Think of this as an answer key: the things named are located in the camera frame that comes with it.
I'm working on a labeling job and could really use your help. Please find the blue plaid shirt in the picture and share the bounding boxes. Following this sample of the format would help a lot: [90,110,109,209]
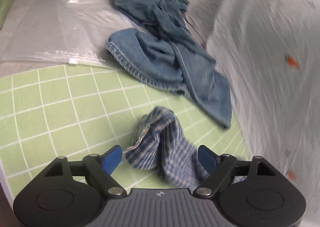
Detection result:
[124,106,209,191]

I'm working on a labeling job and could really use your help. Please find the clear plastic zipper bag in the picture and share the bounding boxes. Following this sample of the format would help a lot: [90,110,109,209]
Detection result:
[1,0,135,66]

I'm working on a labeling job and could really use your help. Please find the green grid cutting mat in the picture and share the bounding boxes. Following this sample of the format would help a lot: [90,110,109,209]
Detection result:
[1,66,250,202]

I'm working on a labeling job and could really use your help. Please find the blue denim jeans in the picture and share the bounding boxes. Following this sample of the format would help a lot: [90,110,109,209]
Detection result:
[106,0,232,128]

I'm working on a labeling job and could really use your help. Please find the grey carrot print sheet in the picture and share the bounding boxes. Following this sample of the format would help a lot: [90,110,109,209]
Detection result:
[188,0,319,226]

